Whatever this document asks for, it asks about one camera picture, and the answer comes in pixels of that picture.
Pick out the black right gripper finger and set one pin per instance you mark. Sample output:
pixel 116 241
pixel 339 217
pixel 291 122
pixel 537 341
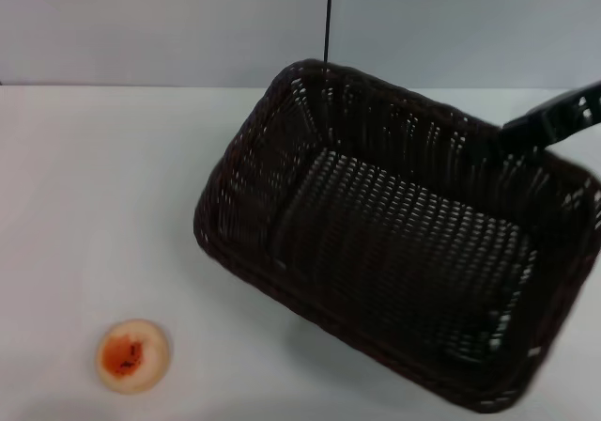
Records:
pixel 554 118

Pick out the black woven rectangular basket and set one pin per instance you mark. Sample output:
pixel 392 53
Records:
pixel 389 252

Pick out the round pastry with orange jam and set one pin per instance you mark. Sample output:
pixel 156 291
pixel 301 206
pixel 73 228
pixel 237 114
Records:
pixel 133 356

